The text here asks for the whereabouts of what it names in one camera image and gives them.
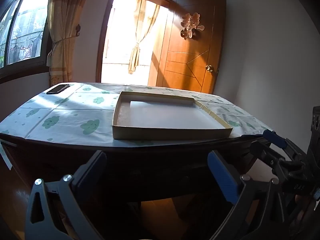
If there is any black phone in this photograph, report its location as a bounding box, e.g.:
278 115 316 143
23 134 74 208
46 84 70 95

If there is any wooden door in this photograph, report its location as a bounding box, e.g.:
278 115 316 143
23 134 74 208
147 0 227 94

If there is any dark framed window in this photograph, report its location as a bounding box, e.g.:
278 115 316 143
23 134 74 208
0 0 50 78

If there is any beige doorway curtain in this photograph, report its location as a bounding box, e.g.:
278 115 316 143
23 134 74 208
128 0 160 75

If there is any dark wooden desk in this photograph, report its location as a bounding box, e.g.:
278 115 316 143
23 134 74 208
0 132 273 205

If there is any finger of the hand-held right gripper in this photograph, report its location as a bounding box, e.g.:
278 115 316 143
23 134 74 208
250 142 315 195
262 129 308 160

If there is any yellow patterned curtain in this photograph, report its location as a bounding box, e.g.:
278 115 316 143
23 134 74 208
46 0 94 83

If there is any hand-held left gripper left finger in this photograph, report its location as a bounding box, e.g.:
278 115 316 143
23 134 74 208
25 151 108 240

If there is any cloud print tablecloth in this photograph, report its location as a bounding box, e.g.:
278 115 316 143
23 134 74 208
0 82 275 147

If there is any shallow cardboard box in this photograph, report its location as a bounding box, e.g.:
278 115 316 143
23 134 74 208
112 91 233 140

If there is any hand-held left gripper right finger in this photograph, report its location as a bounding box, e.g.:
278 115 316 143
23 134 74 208
207 150 298 240

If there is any pale cutout door decoration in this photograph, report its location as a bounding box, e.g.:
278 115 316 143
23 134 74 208
180 12 205 40

